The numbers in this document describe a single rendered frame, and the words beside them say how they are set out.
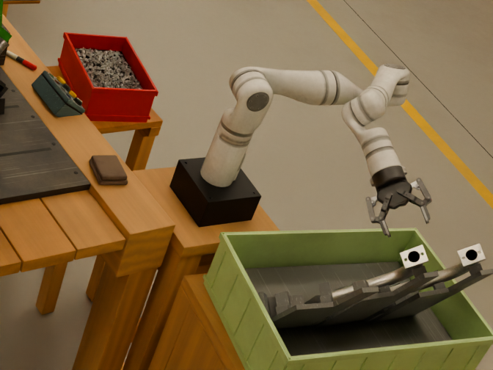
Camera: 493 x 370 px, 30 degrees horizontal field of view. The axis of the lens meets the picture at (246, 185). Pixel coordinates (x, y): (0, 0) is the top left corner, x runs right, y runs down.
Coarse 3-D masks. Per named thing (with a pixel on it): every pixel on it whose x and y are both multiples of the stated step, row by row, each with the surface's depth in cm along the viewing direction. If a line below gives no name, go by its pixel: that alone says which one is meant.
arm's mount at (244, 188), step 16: (192, 160) 250; (176, 176) 250; (192, 176) 245; (240, 176) 252; (176, 192) 251; (192, 192) 244; (208, 192) 242; (224, 192) 244; (240, 192) 247; (256, 192) 249; (192, 208) 245; (208, 208) 241; (224, 208) 244; (240, 208) 248; (208, 224) 245
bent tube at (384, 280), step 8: (416, 248) 207; (408, 256) 208; (416, 256) 213; (424, 256) 206; (408, 264) 207; (416, 264) 206; (392, 272) 220; (400, 272) 219; (408, 272) 217; (368, 280) 221; (376, 280) 220; (384, 280) 220; (392, 280) 220; (400, 280) 220; (344, 288) 222; (352, 288) 221; (336, 296) 221
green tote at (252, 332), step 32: (224, 256) 225; (256, 256) 236; (288, 256) 241; (320, 256) 247; (352, 256) 252; (384, 256) 258; (224, 288) 225; (224, 320) 224; (256, 320) 212; (448, 320) 243; (480, 320) 233; (256, 352) 212; (288, 352) 201; (352, 352) 207; (384, 352) 212; (416, 352) 218; (448, 352) 224; (480, 352) 230
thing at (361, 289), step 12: (360, 288) 201; (372, 288) 200; (300, 300) 221; (336, 300) 207; (348, 300) 204; (276, 312) 217; (288, 312) 206; (300, 312) 207; (312, 312) 209; (324, 312) 212; (336, 312) 215; (276, 324) 216; (288, 324) 219; (300, 324) 222
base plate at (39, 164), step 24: (0, 72) 263; (0, 120) 244; (24, 120) 248; (0, 144) 236; (24, 144) 240; (48, 144) 243; (0, 168) 229; (24, 168) 232; (48, 168) 235; (72, 168) 238; (0, 192) 221; (24, 192) 224; (48, 192) 228
